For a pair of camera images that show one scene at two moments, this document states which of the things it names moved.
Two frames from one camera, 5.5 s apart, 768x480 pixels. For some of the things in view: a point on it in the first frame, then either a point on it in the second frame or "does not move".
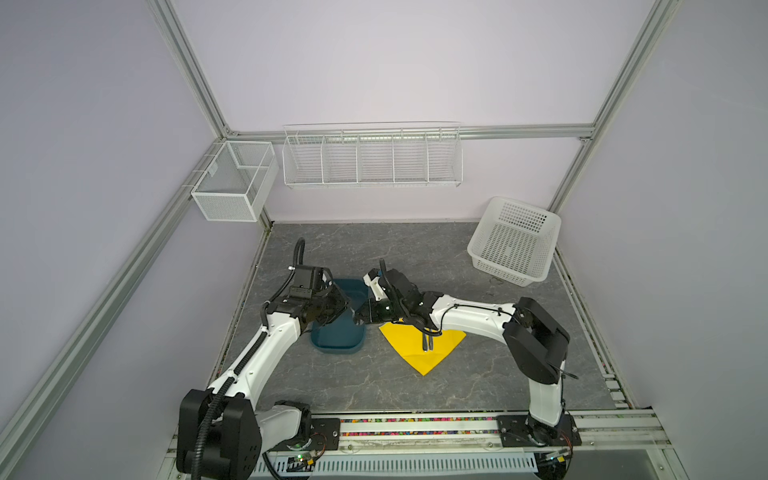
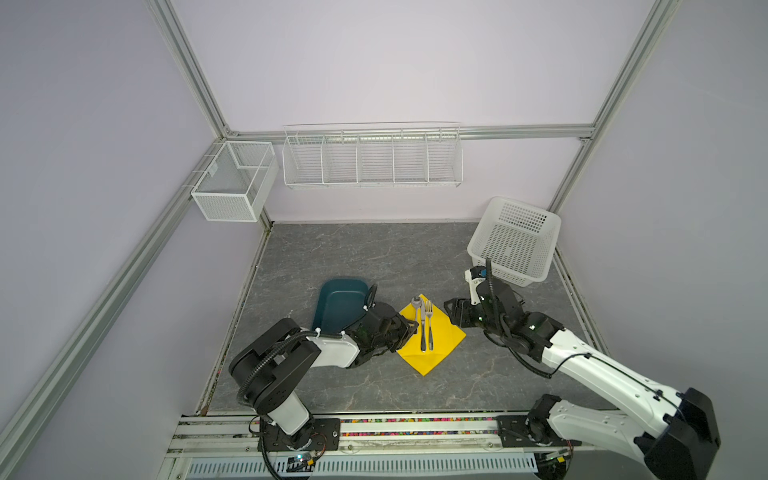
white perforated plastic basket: [515, 240] does not move
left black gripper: [341, 304] → [406, 330]
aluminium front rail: [414, 433] does not move
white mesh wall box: [235, 183] does not move
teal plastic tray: [342, 334] does not move
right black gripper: [371, 316] → [462, 308]
